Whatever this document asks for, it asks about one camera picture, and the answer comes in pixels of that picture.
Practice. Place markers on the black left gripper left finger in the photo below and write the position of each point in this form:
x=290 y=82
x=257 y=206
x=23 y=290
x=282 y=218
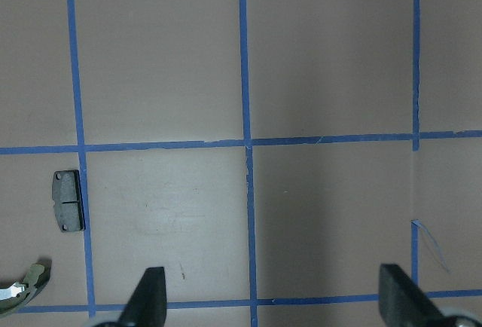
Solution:
x=147 y=305

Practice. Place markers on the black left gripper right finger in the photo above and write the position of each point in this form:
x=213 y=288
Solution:
x=402 y=303

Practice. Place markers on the green brake shoe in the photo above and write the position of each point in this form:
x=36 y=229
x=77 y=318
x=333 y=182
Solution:
x=15 y=295

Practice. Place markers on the grey brake pad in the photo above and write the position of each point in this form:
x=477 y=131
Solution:
x=67 y=201

